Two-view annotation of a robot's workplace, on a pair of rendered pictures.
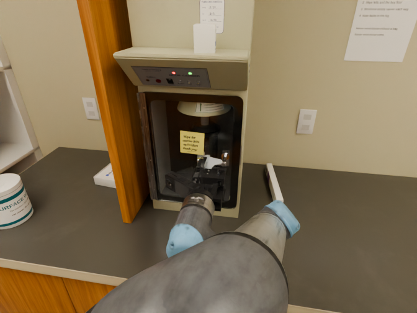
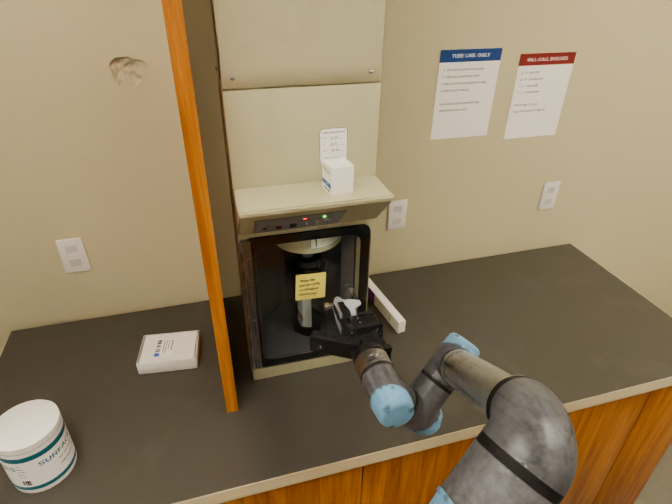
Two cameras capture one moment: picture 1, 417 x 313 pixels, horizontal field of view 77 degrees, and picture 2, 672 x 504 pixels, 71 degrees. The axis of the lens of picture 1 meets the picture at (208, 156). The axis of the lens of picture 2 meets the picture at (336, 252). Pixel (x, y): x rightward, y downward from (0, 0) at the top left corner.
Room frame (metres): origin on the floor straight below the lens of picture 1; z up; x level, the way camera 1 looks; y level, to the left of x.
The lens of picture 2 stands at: (-0.14, 0.42, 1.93)
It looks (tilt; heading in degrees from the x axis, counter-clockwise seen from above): 32 degrees down; 334
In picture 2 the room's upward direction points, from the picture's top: 1 degrees clockwise
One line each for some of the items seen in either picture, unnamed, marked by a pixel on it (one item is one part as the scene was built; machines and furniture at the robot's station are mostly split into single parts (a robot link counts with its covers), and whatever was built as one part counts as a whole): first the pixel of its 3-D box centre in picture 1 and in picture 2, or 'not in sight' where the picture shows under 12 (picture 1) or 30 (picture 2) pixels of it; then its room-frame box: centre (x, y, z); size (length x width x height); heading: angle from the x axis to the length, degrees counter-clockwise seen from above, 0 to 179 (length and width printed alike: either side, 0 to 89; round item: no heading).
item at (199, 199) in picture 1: (197, 208); (373, 365); (0.47, 0.02, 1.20); 0.08 x 0.05 x 0.08; 80
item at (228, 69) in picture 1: (184, 72); (313, 213); (0.69, 0.06, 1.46); 0.32 x 0.11 x 0.10; 80
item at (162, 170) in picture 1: (192, 155); (309, 300); (0.74, 0.05, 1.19); 0.30 x 0.01 x 0.40; 80
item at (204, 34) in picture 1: (205, 38); (337, 176); (0.68, 0.01, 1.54); 0.05 x 0.05 x 0.06; 87
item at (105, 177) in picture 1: (118, 176); (170, 351); (0.97, 0.40, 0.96); 0.16 x 0.12 x 0.04; 74
